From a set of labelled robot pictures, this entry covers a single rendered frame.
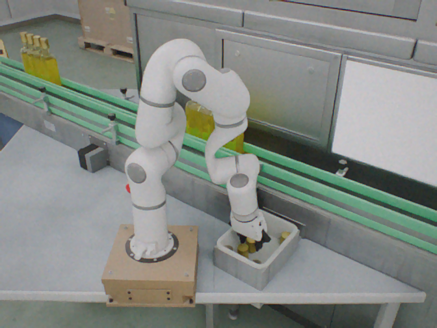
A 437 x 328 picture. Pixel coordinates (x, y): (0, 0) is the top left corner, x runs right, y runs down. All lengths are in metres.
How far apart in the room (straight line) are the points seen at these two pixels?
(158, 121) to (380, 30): 0.67
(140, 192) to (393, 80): 0.76
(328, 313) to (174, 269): 0.94
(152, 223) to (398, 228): 0.69
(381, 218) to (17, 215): 1.22
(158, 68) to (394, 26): 0.66
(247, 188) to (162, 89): 0.33
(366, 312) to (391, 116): 0.85
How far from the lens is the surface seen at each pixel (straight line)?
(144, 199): 1.12
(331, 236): 1.38
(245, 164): 1.14
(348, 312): 1.90
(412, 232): 1.30
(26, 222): 1.62
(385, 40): 1.28
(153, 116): 1.00
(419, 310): 1.74
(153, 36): 1.82
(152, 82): 0.99
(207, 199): 1.47
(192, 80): 0.90
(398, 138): 1.35
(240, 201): 1.11
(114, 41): 5.64
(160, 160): 1.09
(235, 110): 0.96
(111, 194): 1.66
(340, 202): 1.32
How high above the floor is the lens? 1.71
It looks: 32 degrees down
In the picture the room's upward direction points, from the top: straight up
